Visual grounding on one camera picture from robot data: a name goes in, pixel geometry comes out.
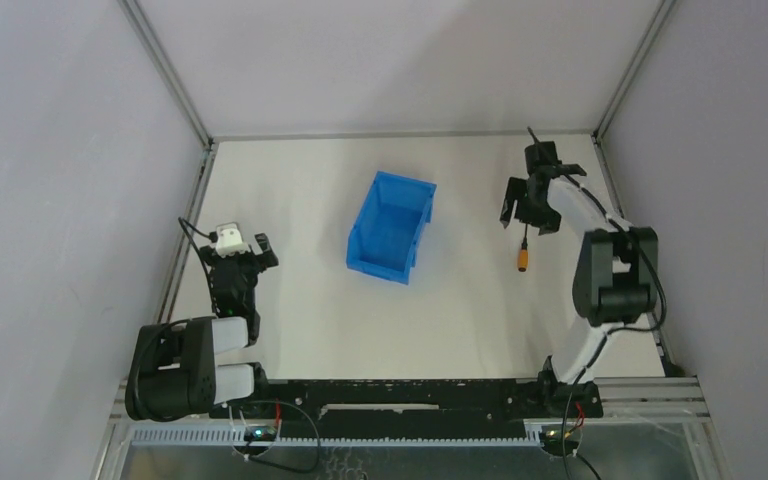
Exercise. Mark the left aluminium frame rail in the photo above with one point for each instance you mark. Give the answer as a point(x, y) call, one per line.
point(177, 269)

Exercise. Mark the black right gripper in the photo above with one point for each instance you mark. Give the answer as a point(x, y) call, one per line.
point(517, 191)

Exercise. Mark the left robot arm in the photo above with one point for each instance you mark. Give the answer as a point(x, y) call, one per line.
point(174, 373)

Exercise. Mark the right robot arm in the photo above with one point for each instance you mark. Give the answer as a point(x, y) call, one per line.
point(615, 281)

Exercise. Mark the blue plastic storage bin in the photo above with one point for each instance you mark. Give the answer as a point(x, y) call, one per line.
point(384, 239)

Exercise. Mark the orange black screwdriver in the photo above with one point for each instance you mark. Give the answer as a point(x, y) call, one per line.
point(523, 255)

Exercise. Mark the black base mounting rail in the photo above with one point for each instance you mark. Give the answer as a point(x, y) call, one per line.
point(436, 408)

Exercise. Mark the white slotted cable duct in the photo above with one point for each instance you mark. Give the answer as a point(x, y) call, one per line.
point(524, 434)

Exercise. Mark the back aluminium frame rail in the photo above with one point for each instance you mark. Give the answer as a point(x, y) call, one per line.
point(368, 135)

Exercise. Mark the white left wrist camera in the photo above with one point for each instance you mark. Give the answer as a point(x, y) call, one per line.
point(229, 240)

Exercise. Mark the right aluminium frame rail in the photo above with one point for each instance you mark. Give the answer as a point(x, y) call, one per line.
point(622, 197)

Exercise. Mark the aluminium frame rail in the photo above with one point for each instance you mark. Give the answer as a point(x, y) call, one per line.
point(622, 197)
point(177, 269)
point(368, 135)

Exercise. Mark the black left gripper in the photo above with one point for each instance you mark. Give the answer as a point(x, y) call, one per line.
point(241, 263)

